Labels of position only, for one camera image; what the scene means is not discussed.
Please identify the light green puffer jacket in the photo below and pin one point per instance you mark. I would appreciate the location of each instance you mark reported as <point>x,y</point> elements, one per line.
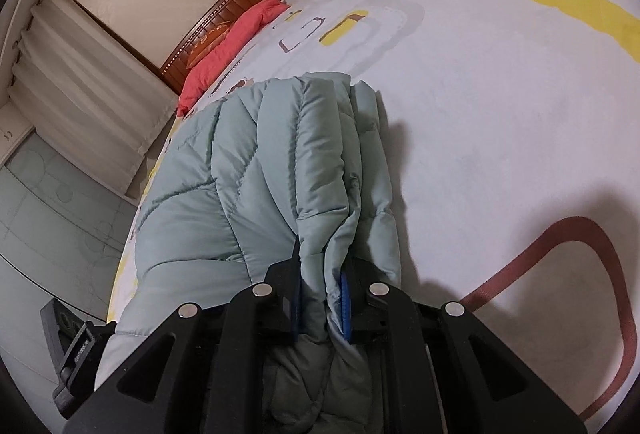
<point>240,179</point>

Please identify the beige curtain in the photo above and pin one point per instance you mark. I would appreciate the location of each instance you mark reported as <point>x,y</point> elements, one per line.
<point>85,93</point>

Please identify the patterned white bed sheet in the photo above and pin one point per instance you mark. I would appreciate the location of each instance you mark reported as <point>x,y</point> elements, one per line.
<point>475,113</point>

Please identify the red pillow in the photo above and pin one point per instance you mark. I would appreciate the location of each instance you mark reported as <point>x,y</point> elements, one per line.
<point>225,48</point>

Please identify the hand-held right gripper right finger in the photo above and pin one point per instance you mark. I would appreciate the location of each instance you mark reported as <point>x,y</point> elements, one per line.
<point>346,304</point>

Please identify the orange cushion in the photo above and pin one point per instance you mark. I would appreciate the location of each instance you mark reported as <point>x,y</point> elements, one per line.
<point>207,42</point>

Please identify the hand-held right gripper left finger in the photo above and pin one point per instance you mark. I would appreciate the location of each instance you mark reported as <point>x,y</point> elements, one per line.
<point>295,294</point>

